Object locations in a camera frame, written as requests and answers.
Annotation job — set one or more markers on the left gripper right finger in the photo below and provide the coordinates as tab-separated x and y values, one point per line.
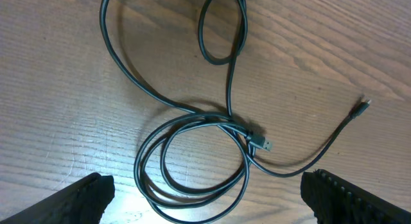
335	200

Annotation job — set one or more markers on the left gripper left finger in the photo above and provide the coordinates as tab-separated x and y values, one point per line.
84	201

